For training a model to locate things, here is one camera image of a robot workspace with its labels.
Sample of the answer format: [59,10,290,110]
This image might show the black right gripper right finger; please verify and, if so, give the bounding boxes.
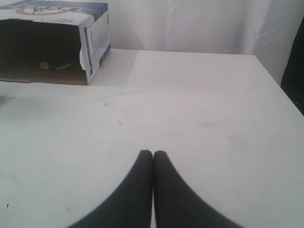
[153,151,240,228]

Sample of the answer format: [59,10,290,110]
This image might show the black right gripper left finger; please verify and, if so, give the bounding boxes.
[70,150,152,228]

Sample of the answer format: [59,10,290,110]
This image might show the open cardboard milk box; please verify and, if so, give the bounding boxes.
[0,0,111,85]

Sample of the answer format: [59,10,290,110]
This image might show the white curtain backdrop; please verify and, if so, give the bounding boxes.
[104,0,304,57]

